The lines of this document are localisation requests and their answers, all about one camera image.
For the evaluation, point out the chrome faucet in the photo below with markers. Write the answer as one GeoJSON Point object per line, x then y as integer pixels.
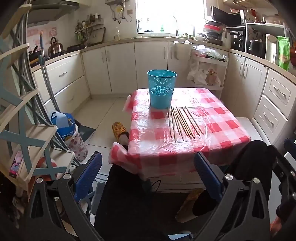
{"type": "Point", "coordinates": [177, 25]}

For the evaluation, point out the black wok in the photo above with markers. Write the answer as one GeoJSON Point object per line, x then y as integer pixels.
{"type": "Point", "coordinates": [34, 54]}

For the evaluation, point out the white counter shelf unit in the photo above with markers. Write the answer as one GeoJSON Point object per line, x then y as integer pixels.
{"type": "Point", "coordinates": [266, 26]}

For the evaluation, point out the black toaster oven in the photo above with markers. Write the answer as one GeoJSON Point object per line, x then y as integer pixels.
{"type": "Point", "coordinates": [237, 39]}

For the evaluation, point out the white jug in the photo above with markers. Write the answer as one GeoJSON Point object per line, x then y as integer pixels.
{"type": "Point", "coordinates": [226, 39]}

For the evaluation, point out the pink printed box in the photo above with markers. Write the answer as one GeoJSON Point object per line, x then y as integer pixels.
{"type": "Point", "coordinates": [15, 165]}

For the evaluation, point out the black microwave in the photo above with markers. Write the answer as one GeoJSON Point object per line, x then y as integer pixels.
{"type": "Point", "coordinates": [227, 16]}

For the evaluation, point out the cream kitchen base cabinets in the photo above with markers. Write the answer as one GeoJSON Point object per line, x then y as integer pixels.
{"type": "Point", "coordinates": [120, 67]}

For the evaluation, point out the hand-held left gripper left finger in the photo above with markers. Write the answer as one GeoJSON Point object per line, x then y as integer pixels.
{"type": "Point", "coordinates": [89, 172]}

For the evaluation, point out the white plastic bags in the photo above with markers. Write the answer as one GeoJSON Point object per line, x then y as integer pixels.
{"type": "Point", "coordinates": [201, 75]}

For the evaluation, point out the dish rack with dishes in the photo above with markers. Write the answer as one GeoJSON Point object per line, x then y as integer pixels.
{"type": "Point", "coordinates": [212, 30]}

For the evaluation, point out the floral trash bin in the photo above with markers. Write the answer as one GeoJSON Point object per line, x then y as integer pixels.
{"type": "Point", "coordinates": [77, 143]}

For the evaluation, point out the red checkered tablecloth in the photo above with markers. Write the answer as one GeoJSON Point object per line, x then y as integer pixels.
{"type": "Point", "coordinates": [150, 129]}

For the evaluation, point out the clear plastic bottle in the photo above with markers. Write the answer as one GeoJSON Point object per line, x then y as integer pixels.
{"type": "Point", "coordinates": [117, 34]}

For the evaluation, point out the leaning metal tray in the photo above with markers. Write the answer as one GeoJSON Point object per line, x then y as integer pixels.
{"type": "Point", "coordinates": [98, 37]}

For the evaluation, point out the white electric thermos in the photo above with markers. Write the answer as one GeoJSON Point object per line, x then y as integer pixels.
{"type": "Point", "coordinates": [271, 49]}

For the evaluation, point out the range hood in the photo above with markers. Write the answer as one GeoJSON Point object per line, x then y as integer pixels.
{"type": "Point", "coordinates": [53, 9]}

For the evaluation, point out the grey mop pole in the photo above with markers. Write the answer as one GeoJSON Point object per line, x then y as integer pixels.
{"type": "Point", "coordinates": [45, 69]}

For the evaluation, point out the green dish soap bottle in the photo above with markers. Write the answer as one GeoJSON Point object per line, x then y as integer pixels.
{"type": "Point", "coordinates": [162, 29]}

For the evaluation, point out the wall spice rack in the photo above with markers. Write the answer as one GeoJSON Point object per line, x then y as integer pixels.
{"type": "Point", "coordinates": [89, 24]}

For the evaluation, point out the kitchen window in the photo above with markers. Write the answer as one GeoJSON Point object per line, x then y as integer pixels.
{"type": "Point", "coordinates": [171, 14]}

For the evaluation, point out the steel cooking pot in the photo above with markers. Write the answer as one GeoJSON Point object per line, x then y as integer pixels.
{"type": "Point", "coordinates": [256, 47]}

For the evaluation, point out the steel kettle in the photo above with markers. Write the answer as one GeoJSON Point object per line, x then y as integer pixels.
{"type": "Point", "coordinates": [55, 47]}

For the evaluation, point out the dark floor mat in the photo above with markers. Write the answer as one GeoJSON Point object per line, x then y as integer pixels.
{"type": "Point", "coordinates": [86, 134]}

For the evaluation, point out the yellow patterned slipper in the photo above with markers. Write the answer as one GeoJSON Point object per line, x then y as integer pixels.
{"type": "Point", "coordinates": [187, 204]}
{"type": "Point", "coordinates": [119, 131]}

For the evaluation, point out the white water heater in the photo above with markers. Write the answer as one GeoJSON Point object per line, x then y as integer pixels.
{"type": "Point", "coordinates": [115, 1]}

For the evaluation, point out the pink wall stickers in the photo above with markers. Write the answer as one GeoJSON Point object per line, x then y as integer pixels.
{"type": "Point", "coordinates": [37, 37]}

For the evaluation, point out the white storage trolley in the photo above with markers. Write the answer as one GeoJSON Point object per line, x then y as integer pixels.
{"type": "Point", "coordinates": [223, 76]}

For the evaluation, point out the group of wooden chopsticks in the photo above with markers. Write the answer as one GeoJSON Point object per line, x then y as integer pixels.
{"type": "Point", "coordinates": [180, 122]}

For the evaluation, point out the blue plastic basket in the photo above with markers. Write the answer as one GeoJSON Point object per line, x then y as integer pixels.
{"type": "Point", "coordinates": [161, 92]}

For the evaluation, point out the green snack bag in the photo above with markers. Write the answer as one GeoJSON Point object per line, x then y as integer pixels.
{"type": "Point", "coordinates": [284, 54]}

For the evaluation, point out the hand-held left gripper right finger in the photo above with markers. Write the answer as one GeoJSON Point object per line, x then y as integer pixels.
{"type": "Point", "coordinates": [208, 172]}

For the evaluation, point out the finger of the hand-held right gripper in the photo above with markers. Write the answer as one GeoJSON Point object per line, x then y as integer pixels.
{"type": "Point", "coordinates": [283, 160]}
{"type": "Point", "coordinates": [288, 212]}

